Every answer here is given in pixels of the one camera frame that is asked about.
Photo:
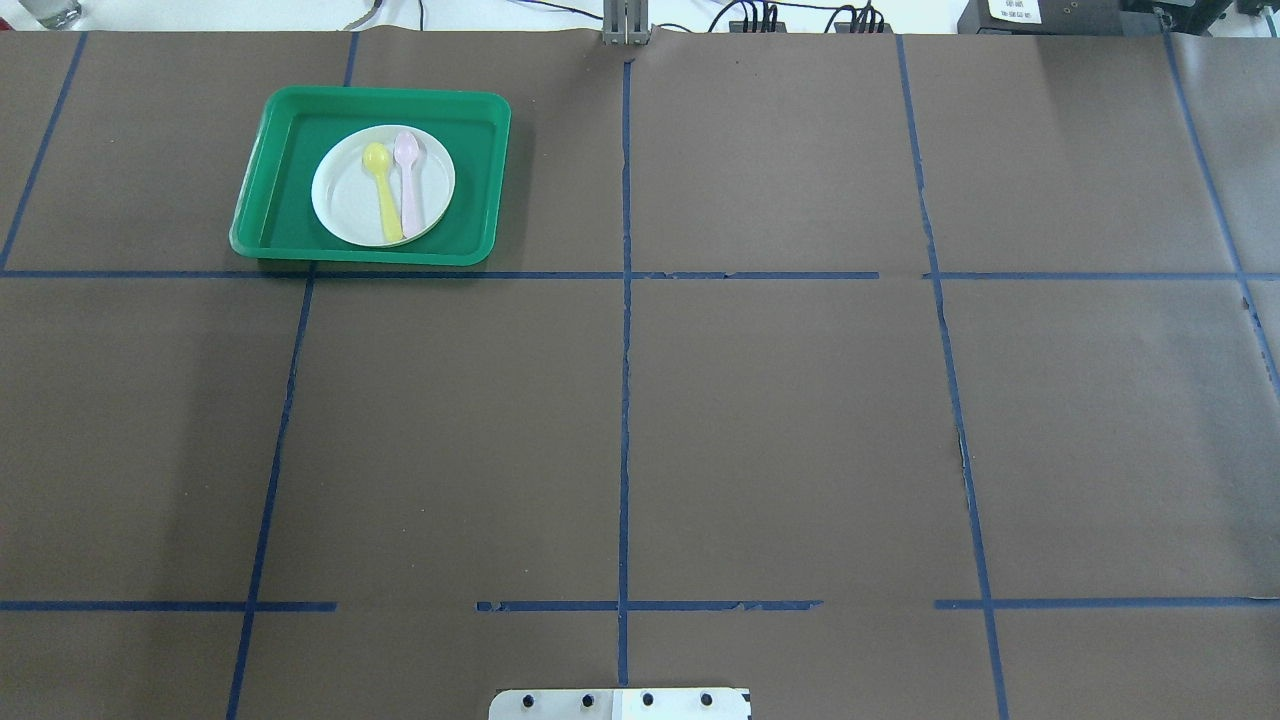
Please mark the pink plastic spoon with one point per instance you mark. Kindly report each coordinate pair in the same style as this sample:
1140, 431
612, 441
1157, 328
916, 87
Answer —
407, 154

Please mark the yellow plastic spoon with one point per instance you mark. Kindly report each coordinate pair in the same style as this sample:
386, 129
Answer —
376, 160

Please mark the white round plate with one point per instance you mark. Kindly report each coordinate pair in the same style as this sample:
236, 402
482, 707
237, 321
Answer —
343, 195

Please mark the green plastic tray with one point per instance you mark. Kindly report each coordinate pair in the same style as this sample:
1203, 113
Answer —
274, 218

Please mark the black desktop box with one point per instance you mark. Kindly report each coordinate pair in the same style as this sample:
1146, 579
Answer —
1070, 18

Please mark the clear water bottle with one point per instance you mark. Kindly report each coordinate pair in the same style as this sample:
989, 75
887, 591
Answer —
53, 14

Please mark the aluminium frame post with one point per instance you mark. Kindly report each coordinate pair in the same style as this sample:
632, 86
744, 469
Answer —
626, 22

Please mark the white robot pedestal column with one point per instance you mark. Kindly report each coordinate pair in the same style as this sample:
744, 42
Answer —
623, 703

